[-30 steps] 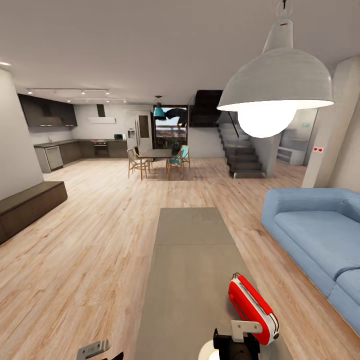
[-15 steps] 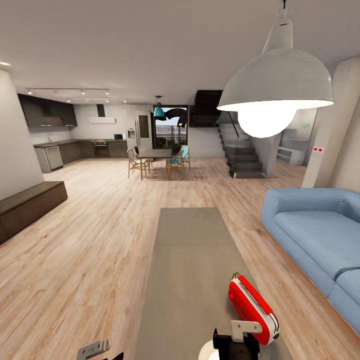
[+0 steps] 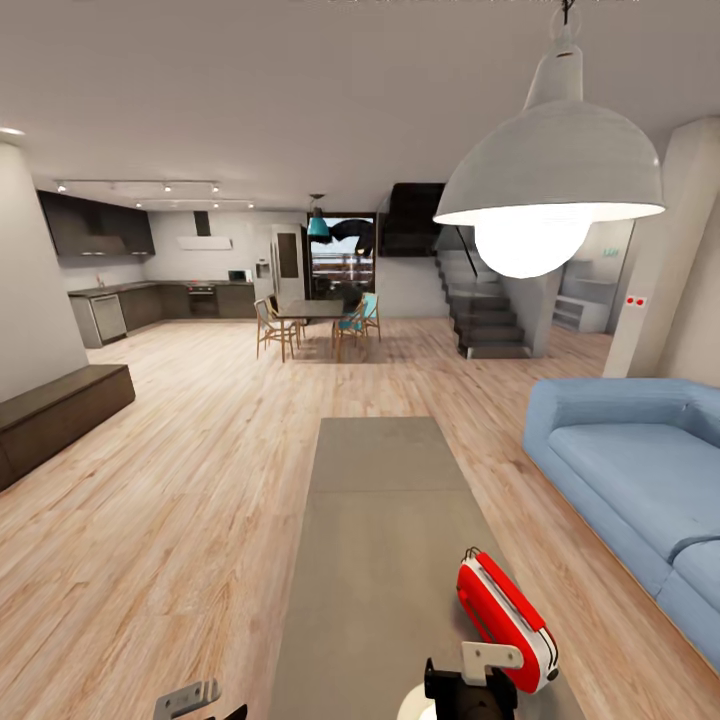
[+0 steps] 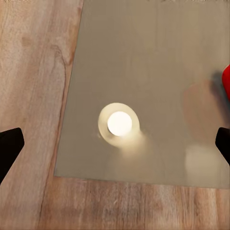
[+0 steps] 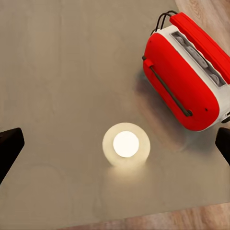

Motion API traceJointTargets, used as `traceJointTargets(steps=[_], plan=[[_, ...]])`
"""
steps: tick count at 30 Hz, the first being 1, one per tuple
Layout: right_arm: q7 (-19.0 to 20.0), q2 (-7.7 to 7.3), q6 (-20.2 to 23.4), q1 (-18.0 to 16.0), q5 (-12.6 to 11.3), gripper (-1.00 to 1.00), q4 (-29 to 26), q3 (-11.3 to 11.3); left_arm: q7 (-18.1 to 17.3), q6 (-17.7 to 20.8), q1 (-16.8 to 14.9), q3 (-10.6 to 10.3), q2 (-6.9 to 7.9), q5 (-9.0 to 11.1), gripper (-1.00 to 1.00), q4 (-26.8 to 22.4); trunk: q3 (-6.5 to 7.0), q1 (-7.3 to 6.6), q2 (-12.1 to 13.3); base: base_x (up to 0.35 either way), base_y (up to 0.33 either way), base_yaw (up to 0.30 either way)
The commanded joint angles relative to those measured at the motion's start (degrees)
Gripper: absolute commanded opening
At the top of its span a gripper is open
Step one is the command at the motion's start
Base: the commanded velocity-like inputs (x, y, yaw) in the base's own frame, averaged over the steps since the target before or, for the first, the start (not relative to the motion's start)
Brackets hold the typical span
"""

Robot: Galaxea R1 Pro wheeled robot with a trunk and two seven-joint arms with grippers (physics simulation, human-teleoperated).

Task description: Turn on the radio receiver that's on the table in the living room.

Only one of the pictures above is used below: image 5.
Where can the coffee table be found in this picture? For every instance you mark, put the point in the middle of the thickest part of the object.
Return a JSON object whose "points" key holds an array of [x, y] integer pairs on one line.
{"points": [[99, 141]]}

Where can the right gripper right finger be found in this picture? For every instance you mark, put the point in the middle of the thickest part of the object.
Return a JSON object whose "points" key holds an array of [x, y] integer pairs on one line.
{"points": [[223, 142]]}

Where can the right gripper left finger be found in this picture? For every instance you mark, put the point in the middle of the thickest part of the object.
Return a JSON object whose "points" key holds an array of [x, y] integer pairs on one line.
{"points": [[11, 143]]}

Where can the radio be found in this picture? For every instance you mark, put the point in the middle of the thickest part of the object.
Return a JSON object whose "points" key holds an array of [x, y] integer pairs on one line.
{"points": [[190, 72]]}

